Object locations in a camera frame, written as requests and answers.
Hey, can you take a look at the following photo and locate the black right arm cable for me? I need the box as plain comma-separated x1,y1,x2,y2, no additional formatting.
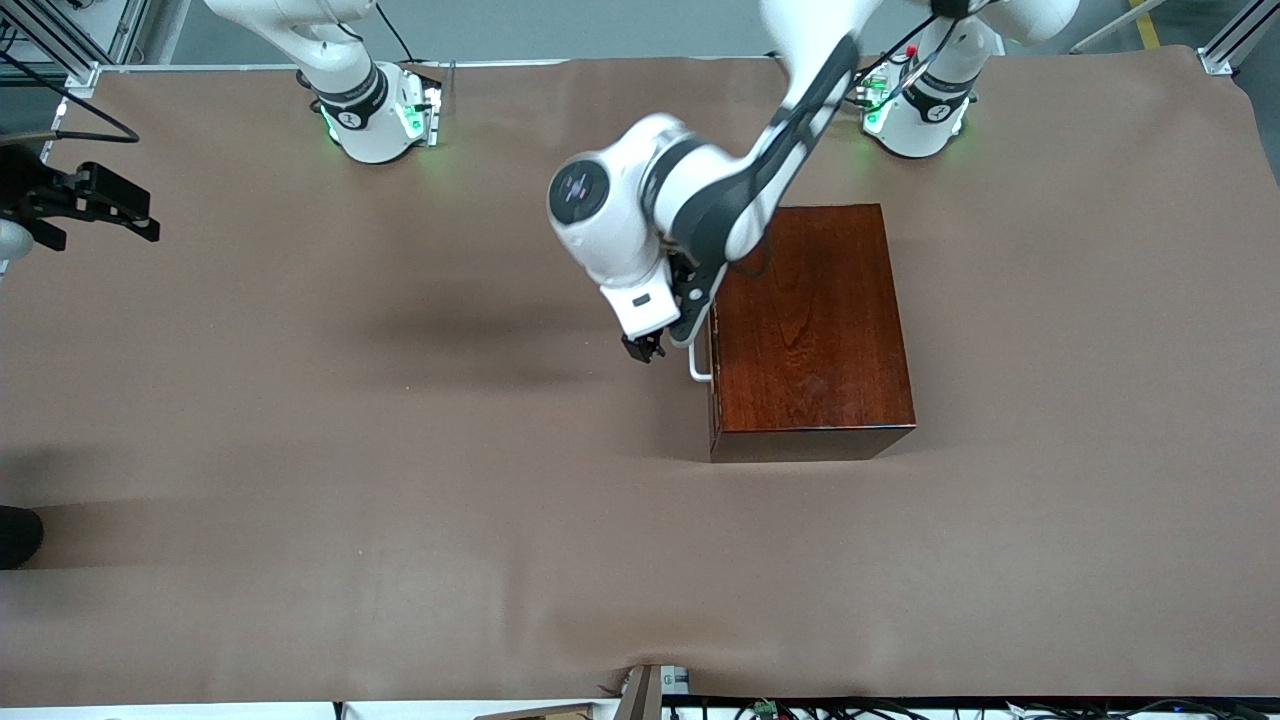
0,50,139,146

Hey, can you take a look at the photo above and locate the aluminium frame profile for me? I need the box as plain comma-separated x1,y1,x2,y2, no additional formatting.
0,0,151,86
1197,0,1280,76

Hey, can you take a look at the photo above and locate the brown paper table cover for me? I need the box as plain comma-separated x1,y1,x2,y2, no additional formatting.
0,45,1280,709

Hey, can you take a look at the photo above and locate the black round object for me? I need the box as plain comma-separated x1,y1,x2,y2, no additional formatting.
0,505,44,571

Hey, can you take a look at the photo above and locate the black base cable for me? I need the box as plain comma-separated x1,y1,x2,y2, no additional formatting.
375,0,423,63

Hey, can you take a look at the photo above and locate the dark brown wooden cabinet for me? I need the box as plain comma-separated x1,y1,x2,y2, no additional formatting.
707,205,917,463

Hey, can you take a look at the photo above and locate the light wood drawer white handle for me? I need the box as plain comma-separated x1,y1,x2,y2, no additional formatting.
686,335,719,451

